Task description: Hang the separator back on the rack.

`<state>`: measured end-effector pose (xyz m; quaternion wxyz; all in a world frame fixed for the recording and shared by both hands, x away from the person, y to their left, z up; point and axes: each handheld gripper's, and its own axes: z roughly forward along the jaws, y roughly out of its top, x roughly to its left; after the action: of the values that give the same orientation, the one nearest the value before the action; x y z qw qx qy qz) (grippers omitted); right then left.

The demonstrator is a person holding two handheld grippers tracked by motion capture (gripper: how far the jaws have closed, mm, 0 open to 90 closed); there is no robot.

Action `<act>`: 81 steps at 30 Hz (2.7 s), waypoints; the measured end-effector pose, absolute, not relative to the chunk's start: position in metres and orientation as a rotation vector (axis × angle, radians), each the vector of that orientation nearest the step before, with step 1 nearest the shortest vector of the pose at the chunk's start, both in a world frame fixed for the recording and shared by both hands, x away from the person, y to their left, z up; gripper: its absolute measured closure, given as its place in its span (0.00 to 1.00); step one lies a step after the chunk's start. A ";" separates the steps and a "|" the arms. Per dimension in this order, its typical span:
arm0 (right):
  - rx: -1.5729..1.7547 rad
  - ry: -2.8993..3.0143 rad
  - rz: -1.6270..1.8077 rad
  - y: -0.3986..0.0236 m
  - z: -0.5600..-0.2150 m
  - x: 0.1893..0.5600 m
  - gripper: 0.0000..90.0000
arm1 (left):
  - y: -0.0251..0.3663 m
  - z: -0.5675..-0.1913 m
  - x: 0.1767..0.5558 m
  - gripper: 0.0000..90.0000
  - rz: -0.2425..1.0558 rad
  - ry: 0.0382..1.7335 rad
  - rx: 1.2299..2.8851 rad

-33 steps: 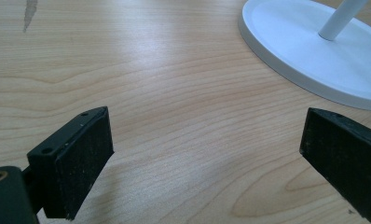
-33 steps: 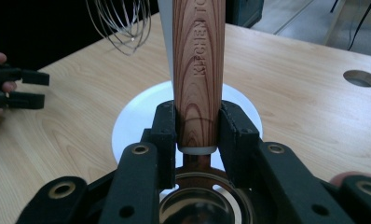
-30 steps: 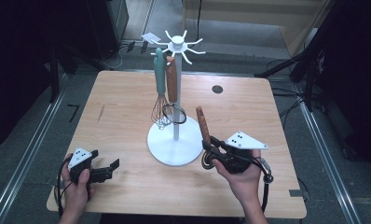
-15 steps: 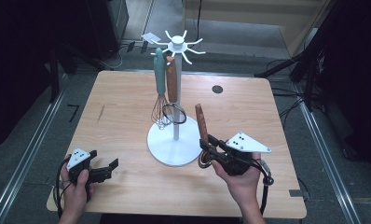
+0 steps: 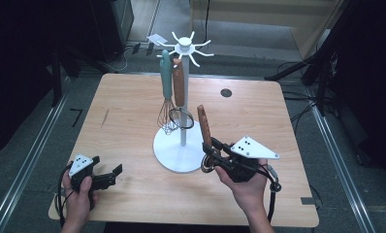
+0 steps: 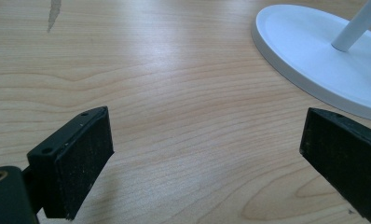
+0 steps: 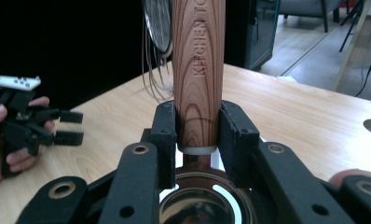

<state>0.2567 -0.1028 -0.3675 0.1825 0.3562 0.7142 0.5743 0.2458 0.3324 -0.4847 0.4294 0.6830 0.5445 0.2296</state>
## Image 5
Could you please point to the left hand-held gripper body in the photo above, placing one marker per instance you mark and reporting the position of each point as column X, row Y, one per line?
column 80, row 165

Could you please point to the person's left hand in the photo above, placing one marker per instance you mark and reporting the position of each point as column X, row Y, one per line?
column 78, row 204

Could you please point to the dark tape strip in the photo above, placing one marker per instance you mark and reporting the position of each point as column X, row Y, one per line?
column 308, row 200

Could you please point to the white paper sheet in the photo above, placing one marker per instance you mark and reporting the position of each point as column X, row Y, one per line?
column 155, row 39

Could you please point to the black tripod stand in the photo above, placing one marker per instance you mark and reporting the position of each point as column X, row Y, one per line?
column 314, row 58

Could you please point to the black round table grommet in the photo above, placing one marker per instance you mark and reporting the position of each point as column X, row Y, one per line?
column 226, row 93

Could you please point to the white utensil rack stand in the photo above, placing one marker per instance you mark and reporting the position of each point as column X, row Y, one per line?
column 175, row 155

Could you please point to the metal floor rail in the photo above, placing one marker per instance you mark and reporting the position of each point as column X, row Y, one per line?
column 339, row 161
column 26, row 168

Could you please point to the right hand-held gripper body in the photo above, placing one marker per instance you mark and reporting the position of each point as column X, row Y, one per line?
column 249, row 149

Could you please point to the black cabinet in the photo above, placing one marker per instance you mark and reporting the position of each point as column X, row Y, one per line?
column 110, row 26

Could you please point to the person's right hand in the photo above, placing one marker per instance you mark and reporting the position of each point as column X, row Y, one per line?
column 249, row 194

